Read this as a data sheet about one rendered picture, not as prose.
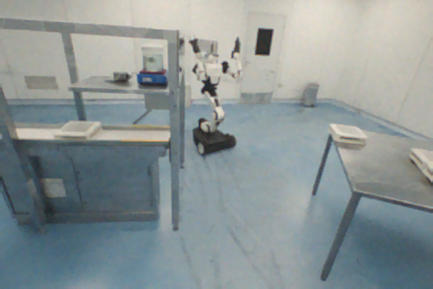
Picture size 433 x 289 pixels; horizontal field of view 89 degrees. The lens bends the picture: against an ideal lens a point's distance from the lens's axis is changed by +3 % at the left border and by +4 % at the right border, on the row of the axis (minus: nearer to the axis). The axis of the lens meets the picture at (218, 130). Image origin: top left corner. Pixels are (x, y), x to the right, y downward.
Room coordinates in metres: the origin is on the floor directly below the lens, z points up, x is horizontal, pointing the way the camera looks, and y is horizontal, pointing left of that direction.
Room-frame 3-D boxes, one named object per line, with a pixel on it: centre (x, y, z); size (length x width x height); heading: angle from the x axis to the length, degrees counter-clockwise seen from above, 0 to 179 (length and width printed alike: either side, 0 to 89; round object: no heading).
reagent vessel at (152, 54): (1.64, 0.50, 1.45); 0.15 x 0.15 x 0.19
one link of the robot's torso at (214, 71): (3.22, 0.18, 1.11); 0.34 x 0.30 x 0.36; 124
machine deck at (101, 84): (1.57, 0.68, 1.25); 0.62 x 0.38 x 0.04; 97
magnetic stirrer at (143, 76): (1.64, 0.51, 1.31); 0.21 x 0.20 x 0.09; 7
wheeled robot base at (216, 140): (3.16, 0.13, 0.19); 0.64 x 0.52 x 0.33; 34
